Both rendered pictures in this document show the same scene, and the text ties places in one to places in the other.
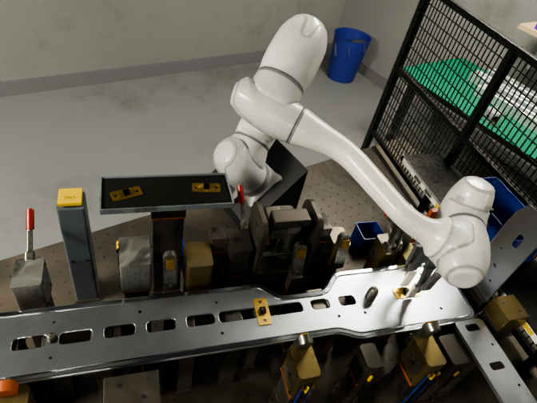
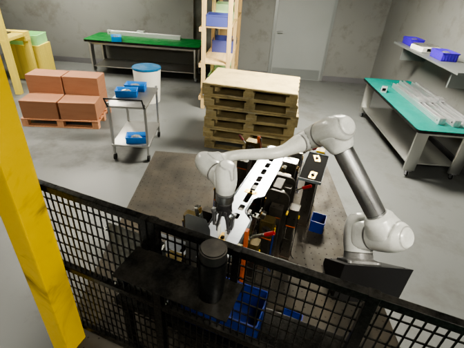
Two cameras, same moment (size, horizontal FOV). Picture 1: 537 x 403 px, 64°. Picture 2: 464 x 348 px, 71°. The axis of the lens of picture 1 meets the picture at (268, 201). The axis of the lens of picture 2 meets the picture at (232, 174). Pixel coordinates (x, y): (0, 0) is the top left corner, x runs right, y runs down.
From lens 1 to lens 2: 2.24 m
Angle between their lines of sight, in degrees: 94
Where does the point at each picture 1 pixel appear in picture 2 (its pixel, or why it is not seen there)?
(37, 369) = not seen: hidden behind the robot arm
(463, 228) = (214, 154)
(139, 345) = (259, 166)
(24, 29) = not seen: outside the picture
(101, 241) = (337, 213)
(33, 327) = not seen: hidden behind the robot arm
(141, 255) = (287, 160)
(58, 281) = (318, 197)
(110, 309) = (277, 166)
